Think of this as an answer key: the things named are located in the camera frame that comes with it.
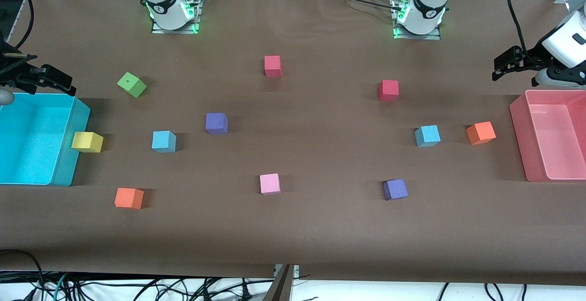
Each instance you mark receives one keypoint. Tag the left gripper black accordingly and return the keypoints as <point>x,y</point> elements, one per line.
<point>534,57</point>

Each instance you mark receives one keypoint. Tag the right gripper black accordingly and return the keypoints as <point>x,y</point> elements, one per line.
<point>8,73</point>

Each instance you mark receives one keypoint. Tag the light blue foam block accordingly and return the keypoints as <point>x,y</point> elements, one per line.
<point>163,140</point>
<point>427,136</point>

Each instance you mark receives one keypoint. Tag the cyan plastic bin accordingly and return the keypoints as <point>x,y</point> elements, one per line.
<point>32,140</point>

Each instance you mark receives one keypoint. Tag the yellow foam block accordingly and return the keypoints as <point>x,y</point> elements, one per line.
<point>87,141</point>

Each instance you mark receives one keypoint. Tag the orange foam block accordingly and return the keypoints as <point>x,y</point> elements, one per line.
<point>480,133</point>
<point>128,198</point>

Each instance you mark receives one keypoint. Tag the green foam block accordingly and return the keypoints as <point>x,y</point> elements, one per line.
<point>132,84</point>

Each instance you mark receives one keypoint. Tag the pink plastic bin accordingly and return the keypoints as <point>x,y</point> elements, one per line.
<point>558,140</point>

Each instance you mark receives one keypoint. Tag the red foam block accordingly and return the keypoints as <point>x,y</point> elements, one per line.
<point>273,65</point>
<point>388,90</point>

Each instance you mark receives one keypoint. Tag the purple foam block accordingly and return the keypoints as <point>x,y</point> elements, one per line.
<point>216,123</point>
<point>395,189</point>

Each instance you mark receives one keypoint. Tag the pink foam block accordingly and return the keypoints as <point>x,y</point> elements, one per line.
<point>270,183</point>

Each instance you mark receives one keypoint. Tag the dark metal pole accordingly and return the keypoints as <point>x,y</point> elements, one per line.
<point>280,289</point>

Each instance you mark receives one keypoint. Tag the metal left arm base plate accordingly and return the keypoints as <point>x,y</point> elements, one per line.
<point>432,36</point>

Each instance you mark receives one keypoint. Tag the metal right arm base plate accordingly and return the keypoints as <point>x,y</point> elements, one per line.
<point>183,30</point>

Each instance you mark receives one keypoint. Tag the small metal bracket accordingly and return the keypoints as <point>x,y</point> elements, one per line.
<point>295,270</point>

